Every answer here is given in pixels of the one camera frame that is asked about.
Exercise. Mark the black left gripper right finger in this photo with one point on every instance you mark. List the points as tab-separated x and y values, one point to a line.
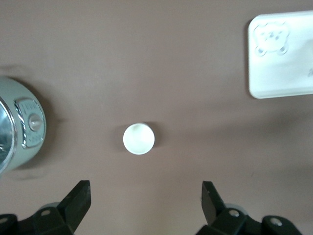
214	213

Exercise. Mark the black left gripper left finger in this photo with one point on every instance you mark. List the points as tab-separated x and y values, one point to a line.
72	213

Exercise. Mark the white plastic cup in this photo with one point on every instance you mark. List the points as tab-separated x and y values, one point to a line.
139	139

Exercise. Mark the grey-green electric cooking pot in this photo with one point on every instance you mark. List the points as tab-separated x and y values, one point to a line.
23	156

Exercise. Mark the glass pot lid with knob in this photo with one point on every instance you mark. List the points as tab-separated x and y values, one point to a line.
3	137

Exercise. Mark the cream tray with bear print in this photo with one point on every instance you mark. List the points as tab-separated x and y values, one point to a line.
276	78

